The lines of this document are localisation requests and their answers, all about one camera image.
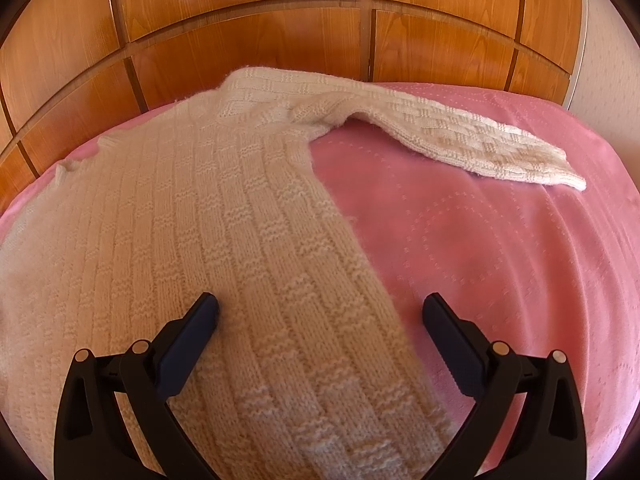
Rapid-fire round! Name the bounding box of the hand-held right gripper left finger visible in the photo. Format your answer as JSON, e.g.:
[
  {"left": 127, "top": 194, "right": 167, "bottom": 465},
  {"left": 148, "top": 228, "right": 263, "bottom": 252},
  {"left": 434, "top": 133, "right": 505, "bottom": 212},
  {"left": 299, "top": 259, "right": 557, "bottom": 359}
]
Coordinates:
[{"left": 52, "top": 292, "right": 221, "bottom": 480}]

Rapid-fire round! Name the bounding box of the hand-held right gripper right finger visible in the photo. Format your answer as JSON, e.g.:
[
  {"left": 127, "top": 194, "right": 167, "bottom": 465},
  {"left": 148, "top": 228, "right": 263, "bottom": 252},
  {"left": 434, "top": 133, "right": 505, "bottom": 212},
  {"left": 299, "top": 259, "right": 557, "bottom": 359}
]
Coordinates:
[{"left": 421, "top": 293, "right": 587, "bottom": 480}]

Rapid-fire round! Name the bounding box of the white knitted sweater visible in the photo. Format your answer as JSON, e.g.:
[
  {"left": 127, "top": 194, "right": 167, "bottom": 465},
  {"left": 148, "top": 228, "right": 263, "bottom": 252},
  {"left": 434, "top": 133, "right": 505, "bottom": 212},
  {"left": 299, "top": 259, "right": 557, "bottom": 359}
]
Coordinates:
[{"left": 0, "top": 66, "right": 587, "bottom": 480}]

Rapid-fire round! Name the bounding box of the pink bedspread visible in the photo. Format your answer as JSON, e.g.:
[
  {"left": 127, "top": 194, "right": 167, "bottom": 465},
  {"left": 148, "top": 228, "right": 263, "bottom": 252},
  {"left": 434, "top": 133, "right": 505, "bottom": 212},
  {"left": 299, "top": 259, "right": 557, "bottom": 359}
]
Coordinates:
[{"left": 0, "top": 80, "right": 640, "bottom": 480}]

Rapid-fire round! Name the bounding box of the wooden panelled headboard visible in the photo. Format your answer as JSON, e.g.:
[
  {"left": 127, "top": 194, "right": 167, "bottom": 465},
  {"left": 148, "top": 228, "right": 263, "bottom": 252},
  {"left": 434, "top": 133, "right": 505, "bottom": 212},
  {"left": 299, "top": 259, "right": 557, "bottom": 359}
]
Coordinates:
[{"left": 0, "top": 0, "right": 589, "bottom": 217}]

